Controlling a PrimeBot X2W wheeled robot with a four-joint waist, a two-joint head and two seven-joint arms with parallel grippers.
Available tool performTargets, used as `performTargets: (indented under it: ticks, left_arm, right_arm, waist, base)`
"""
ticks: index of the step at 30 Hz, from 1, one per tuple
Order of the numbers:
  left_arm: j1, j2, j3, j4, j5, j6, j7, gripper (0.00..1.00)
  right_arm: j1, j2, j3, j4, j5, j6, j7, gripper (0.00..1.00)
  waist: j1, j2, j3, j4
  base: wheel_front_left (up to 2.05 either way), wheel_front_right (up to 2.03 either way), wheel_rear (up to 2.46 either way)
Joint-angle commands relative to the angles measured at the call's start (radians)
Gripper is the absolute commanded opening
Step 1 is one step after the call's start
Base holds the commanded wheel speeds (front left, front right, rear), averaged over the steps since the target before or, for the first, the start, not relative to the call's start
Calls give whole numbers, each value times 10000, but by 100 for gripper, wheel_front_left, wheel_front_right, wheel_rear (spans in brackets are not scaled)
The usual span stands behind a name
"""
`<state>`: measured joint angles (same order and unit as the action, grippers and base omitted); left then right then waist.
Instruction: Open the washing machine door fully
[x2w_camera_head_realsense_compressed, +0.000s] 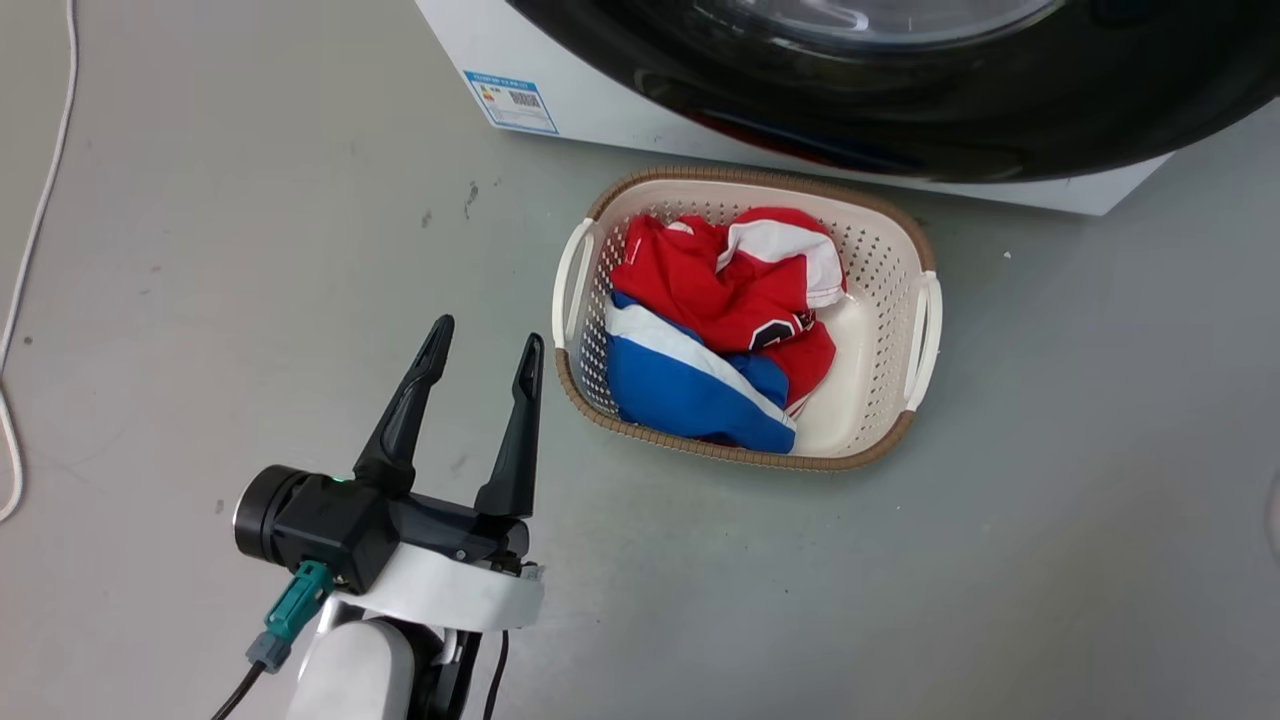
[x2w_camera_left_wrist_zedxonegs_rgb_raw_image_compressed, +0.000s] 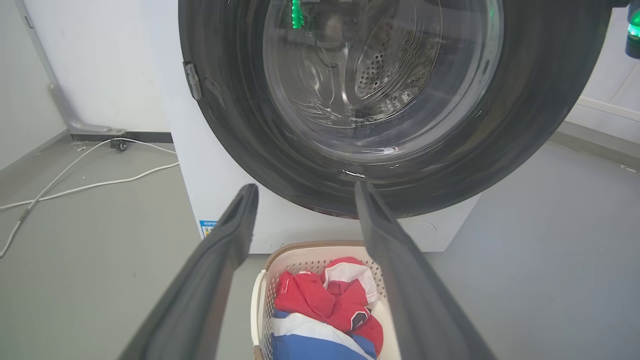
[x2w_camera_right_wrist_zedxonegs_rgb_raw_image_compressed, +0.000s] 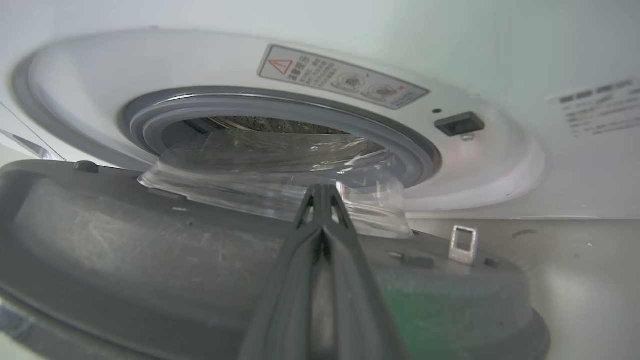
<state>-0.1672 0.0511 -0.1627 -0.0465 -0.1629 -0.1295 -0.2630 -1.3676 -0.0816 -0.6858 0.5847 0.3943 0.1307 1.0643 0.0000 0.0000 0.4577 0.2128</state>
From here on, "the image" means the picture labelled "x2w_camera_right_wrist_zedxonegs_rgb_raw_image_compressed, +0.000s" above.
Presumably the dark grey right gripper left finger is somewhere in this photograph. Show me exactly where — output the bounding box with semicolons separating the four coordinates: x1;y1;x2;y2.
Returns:
239;183;324;360

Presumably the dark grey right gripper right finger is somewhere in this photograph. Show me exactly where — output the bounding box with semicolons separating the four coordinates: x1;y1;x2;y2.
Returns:
320;184;412;360

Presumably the grey washing machine door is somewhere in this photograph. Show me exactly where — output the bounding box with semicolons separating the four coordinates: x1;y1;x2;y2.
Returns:
0;131;552;360

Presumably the silver door latch hook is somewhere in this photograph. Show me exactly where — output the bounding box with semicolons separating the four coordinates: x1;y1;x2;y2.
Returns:
448;225;479;265

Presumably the steel washing drum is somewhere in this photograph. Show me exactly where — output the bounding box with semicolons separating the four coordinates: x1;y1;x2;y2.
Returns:
182;116;351;137

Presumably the grey rubber door gasket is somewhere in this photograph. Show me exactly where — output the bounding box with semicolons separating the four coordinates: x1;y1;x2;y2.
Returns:
123;86;443;189

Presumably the black door lock socket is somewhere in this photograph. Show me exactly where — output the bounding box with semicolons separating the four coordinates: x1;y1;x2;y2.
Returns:
434;111;486;137

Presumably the white washing machine body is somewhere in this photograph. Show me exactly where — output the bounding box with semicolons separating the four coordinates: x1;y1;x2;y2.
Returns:
0;0;640;221

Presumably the warning label sticker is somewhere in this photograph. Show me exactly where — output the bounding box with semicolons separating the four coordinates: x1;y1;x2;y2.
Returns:
257;44;431;111

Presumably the printed text label sticker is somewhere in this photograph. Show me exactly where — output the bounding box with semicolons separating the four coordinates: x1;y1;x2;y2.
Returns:
555;77;640;141

